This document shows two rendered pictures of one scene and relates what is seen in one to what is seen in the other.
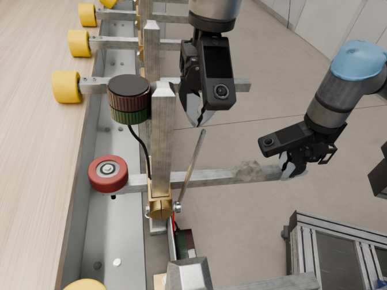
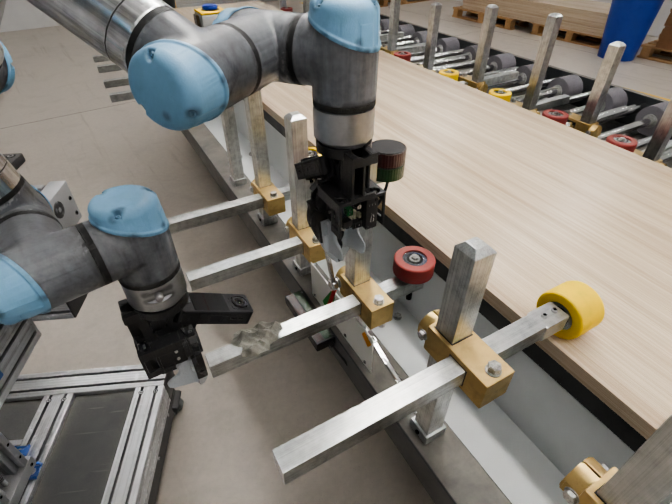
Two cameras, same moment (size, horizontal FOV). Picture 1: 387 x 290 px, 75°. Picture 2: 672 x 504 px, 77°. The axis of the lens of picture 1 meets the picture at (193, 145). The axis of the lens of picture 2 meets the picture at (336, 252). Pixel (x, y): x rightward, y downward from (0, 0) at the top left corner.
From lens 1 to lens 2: 90 cm
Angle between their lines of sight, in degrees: 95
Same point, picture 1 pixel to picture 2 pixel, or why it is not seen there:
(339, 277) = not seen: outside the picture
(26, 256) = (410, 204)
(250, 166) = (255, 343)
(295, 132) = (201, 301)
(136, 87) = (379, 146)
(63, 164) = not seen: hidden behind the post
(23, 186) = (465, 230)
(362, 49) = (135, 189)
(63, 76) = (571, 287)
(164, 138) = not seen: hidden behind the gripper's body
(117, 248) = (390, 335)
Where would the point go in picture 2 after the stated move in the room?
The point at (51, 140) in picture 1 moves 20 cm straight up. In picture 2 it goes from (499, 267) to (529, 173)
